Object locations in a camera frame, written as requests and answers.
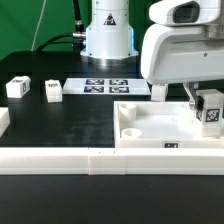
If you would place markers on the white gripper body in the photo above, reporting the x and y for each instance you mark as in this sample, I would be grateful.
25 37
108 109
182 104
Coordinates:
185 43

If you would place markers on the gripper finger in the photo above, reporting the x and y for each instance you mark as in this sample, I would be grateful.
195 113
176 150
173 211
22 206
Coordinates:
196 102

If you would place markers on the white square tabletop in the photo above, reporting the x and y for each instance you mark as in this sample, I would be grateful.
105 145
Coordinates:
146 124

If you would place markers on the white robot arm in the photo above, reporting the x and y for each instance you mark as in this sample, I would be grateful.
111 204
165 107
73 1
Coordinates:
109 37

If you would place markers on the white left fence piece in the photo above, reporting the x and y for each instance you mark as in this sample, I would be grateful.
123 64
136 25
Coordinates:
4 119

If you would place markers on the white marker base plate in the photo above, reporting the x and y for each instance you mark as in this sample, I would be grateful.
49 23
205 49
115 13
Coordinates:
106 86

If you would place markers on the white front fence rail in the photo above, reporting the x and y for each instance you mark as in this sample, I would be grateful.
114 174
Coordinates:
111 161

